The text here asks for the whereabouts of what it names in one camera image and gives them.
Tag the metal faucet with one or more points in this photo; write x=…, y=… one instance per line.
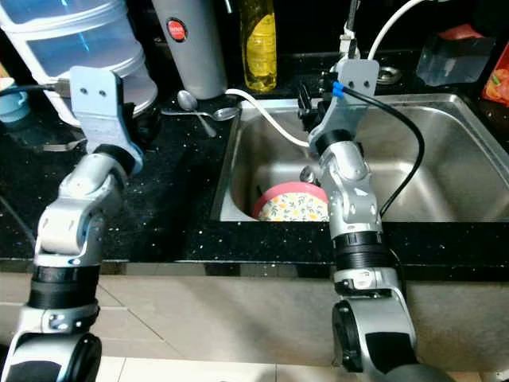
x=350, y=32

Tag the grey thermos bottle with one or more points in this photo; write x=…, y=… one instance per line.
x=191, y=48

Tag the light blue cup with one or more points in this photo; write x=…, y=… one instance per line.
x=8, y=103

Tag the small steel spoon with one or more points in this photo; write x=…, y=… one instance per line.
x=308, y=173

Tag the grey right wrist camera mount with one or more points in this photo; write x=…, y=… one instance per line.
x=354, y=79

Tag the yellow oil bottle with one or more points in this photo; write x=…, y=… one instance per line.
x=259, y=48

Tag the white stacked storage container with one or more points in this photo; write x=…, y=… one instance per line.
x=56, y=36

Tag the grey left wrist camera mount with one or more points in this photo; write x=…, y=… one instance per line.
x=99, y=99

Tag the beige cabinet front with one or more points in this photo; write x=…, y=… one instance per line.
x=207, y=318

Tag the clear plastic container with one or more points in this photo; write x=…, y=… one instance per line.
x=453, y=62

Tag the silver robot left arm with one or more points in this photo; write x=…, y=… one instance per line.
x=75, y=231

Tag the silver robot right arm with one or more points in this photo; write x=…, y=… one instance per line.
x=354, y=199

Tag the pink floral plate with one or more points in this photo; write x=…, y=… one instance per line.
x=290, y=205

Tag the orange food packet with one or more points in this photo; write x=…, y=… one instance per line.
x=497, y=86

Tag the stainless steel sink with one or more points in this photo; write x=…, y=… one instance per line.
x=453, y=151

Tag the red lid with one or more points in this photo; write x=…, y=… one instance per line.
x=463, y=32

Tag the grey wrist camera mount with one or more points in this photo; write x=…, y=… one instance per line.
x=99, y=99
x=354, y=79

